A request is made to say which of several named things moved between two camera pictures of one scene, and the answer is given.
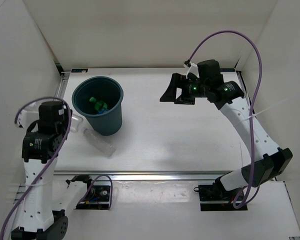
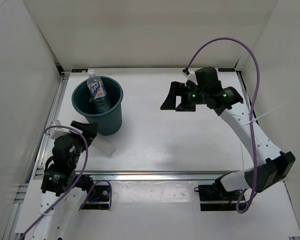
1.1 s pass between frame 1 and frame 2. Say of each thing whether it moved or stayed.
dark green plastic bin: stayed
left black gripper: moved
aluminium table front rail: stayed
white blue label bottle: moved
